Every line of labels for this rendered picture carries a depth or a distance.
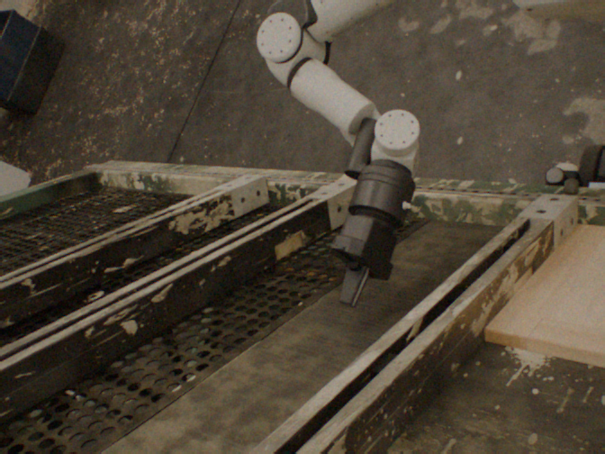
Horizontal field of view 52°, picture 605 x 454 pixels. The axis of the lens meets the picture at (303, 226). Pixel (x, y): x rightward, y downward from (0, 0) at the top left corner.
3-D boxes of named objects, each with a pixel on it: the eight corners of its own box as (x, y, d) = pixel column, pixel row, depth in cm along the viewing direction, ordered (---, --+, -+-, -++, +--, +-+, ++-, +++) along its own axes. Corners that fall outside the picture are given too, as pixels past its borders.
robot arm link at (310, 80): (326, 126, 97) (243, 62, 104) (350, 134, 106) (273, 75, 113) (365, 68, 94) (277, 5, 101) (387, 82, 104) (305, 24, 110)
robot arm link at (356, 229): (355, 276, 99) (376, 208, 102) (407, 285, 93) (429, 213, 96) (312, 245, 90) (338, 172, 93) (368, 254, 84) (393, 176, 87)
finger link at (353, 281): (338, 303, 91) (350, 264, 93) (356, 306, 89) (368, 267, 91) (332, 299, 90) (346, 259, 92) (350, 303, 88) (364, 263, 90)
